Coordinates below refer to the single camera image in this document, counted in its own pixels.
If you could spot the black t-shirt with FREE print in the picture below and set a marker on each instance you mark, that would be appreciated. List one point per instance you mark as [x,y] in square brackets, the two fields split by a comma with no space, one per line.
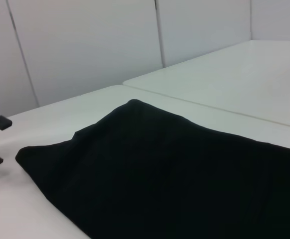
[172,174]

